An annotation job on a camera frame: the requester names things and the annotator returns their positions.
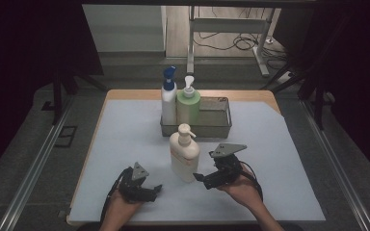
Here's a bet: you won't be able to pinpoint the black floor cables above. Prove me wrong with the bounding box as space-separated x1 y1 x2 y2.
194 6 290 70

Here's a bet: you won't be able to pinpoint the black metal stand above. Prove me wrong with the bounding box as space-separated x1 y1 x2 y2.
51 62 108 126
259 15 336 131

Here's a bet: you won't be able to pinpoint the aluminium floor rail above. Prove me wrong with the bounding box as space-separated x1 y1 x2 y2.
0 95 75 231
299 99 370 231

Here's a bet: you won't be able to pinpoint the white power strip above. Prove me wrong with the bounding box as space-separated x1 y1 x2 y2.
277 71 296 86

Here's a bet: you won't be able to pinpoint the white desk frame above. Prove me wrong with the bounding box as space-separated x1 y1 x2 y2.
186 6 276 78

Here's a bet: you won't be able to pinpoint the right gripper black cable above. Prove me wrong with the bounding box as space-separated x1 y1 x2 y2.
238 160 265 204

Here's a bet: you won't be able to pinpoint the white bottle with blue pump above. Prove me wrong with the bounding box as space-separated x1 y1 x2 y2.
160 65 178 126

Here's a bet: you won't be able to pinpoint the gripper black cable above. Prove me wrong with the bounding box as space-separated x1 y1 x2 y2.
238 160 265 204
99 167 133 225

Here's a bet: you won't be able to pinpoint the cream pump bottle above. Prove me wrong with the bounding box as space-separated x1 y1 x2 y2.
169 123 201 184

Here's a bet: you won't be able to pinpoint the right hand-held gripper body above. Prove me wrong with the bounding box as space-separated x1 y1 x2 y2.
204 142 249 190

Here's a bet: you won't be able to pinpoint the metal mesh basket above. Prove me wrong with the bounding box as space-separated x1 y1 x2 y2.
159 94 233 139

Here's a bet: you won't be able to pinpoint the pale blue table mat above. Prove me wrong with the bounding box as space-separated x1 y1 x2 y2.
67 99 327 223

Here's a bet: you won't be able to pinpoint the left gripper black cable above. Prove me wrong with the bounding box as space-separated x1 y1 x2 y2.
99 167 133 225

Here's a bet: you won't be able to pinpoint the person's left hand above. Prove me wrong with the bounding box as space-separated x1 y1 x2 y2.
103 189 143 226

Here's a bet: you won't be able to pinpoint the green pump bottle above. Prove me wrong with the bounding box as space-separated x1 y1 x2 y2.
176 75 202 126

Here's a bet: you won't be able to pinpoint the person's right hand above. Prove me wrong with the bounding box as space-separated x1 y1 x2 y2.
216 163 265 214

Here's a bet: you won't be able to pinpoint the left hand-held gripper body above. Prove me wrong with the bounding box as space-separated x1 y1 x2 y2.
119 162 156 204

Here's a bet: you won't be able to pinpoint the black floor socket frame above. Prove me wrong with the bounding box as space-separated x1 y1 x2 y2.
53 125 78 149

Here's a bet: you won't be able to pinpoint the dark curtain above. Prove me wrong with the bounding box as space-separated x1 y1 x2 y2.
0 0 104 185
272 0 370 188

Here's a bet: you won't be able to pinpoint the white cabinet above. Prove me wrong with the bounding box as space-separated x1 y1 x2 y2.
82 4 168 54

